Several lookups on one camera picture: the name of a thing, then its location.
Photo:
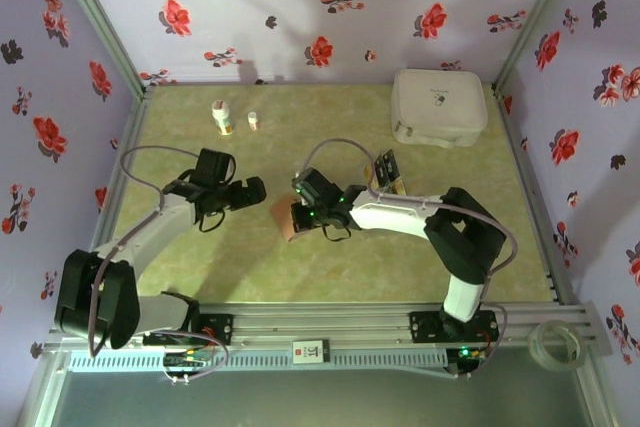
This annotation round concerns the small white pill bottle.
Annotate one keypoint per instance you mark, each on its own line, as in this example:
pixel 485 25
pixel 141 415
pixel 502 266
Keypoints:
pixel 253 121

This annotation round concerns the white zipped pouch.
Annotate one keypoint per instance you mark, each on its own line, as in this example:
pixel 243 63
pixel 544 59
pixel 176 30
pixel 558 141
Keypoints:
pixel 440 107

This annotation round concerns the large white pill bottle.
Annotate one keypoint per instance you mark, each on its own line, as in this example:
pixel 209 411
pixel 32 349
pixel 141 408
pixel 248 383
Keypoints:
pixel 222 117

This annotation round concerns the clear tape roll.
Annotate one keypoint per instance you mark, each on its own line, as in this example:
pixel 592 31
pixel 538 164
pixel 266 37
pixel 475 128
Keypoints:
pixel 536 347

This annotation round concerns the aluminium corner post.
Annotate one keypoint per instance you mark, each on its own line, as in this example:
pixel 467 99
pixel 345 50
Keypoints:
pixel 97 17
pixel 537 17

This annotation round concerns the black credit card white print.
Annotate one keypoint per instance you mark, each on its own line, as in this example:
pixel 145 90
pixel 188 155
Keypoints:
pixel 384 169
pixel 393 164

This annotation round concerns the aluminium frame leg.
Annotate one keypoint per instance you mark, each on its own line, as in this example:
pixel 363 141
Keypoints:
pixel 43 392
pixel 597 397

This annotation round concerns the red white label tag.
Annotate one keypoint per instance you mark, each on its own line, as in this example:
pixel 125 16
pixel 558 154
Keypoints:
pixel 310 352

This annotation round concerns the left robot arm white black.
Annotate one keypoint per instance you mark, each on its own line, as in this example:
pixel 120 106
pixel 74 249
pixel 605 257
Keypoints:
pixel 160 222

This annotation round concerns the brown cardboard piece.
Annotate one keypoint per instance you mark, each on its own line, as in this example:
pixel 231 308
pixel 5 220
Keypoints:
pixel 282 217

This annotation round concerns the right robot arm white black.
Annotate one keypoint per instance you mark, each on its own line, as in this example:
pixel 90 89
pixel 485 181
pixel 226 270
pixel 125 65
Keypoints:
pixel 390 214

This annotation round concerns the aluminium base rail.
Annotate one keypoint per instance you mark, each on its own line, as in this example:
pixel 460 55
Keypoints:
pixel 320 327

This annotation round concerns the green circuit board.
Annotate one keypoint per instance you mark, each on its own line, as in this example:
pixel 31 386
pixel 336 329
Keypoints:
pixel 470 354
pixel 185 359

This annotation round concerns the yellow credit card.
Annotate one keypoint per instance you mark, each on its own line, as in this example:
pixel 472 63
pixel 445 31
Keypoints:
pixel 398 188
pixel 371 177

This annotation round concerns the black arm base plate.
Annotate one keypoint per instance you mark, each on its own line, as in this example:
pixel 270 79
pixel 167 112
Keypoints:
pixel 425 327
pixel 220 327

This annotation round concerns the aluminium side rail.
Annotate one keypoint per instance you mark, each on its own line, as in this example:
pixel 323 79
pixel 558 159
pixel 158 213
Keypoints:
pixel 127 147
pixel 517 147

